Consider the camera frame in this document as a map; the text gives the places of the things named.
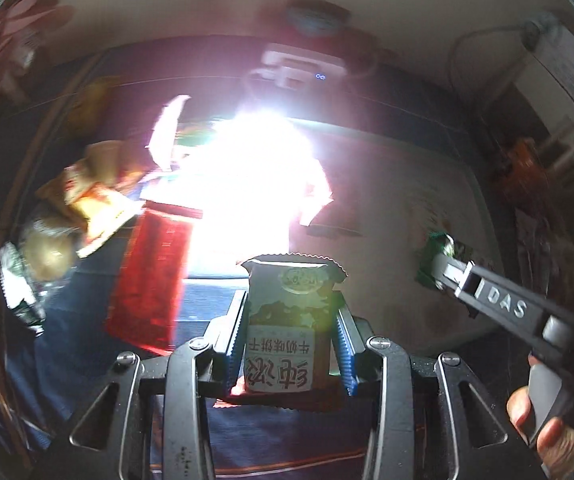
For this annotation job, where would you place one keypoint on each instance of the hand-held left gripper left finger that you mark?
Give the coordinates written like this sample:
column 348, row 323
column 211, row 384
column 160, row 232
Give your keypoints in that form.
column 235, row 336

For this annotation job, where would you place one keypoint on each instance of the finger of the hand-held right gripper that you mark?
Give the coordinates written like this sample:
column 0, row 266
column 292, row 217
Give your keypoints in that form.
column 448, row 272

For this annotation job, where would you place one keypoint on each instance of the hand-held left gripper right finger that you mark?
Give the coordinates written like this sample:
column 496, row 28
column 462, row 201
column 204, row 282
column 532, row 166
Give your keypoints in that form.
column 345, row 355

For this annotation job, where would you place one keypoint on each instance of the brown biscuit packet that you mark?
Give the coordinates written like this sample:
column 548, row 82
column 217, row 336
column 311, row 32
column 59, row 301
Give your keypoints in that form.
column 283, row 330

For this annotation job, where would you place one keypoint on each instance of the person's right hand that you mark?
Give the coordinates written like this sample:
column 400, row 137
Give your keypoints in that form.
column 559, row 447

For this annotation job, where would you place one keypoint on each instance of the red snack packet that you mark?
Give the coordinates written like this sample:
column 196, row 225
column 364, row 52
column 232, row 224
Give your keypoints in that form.
column 149, row 275

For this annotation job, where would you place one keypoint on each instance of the orange bag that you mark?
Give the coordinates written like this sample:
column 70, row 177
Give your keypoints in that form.
column 522, row 167

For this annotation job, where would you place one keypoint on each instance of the white shiny snack packet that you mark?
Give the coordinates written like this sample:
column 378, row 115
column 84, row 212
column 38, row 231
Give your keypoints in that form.
column 247, row 185

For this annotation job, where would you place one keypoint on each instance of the orange snack packet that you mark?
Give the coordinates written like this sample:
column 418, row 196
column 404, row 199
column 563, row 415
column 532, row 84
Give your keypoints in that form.
column 92, row 195

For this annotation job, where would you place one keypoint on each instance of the clear bread packet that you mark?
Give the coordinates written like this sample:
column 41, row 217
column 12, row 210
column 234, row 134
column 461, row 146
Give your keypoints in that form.
column 49, row 250

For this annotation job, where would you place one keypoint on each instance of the green and white snack packet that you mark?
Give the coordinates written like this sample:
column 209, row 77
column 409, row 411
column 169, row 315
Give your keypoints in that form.
column 19, row 290

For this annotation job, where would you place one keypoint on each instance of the white appliance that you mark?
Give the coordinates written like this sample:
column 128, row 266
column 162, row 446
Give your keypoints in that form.
column 564, row 70

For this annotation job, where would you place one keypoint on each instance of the white power device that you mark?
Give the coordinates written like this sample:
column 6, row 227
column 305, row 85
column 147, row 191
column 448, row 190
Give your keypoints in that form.
column 299, row 67

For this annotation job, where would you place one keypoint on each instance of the red box with blue lid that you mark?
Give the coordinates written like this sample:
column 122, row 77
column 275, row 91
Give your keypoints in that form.
column 317, row 22

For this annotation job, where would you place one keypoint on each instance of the pink cloth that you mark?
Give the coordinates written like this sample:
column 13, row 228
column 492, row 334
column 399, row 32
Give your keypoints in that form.
column 14, row 45

